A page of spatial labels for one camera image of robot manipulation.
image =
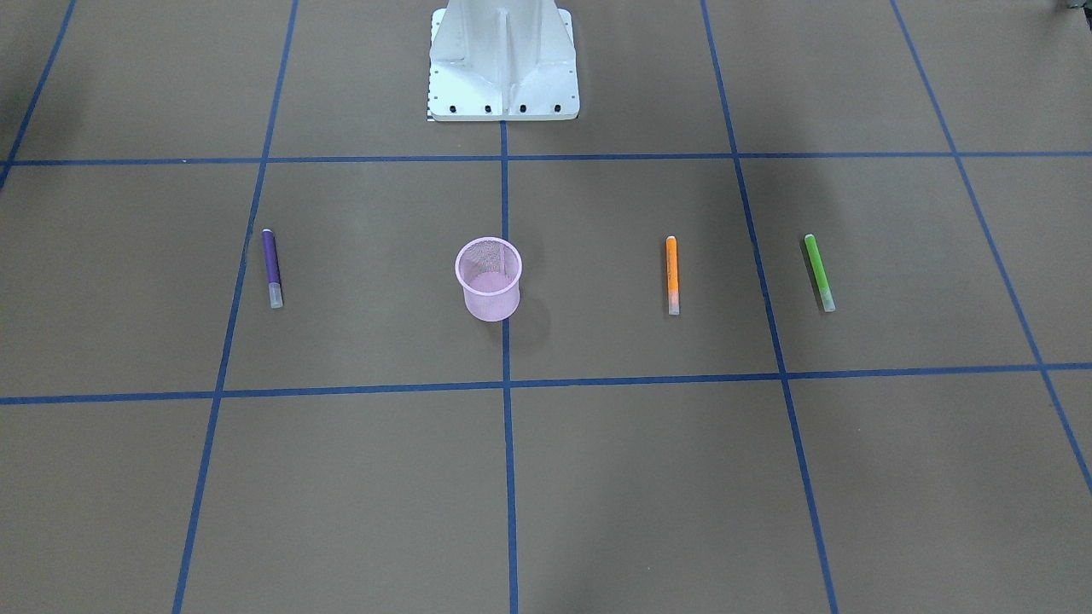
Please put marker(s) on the orange highlighter pen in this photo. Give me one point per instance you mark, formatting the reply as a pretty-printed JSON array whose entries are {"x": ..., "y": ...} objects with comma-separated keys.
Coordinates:
[{"x": 672, "y": 276}]

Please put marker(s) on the purple highlighter pen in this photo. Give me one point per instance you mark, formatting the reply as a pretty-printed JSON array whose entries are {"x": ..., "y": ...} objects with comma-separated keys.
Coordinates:
[{"x": 273, "y": 279}]

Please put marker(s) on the green highlighter pen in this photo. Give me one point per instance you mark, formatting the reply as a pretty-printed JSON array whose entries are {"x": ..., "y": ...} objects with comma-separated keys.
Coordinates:
[{"x": 822, "y": 282}]

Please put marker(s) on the pink mesh pen holder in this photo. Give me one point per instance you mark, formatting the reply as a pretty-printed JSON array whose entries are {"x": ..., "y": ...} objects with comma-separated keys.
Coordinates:
[{"x": 489, "y": 272}]

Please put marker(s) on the white pedestal column base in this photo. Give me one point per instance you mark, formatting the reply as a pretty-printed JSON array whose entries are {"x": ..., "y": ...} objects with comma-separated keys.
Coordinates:
[{"x": 502, "y": 61}]

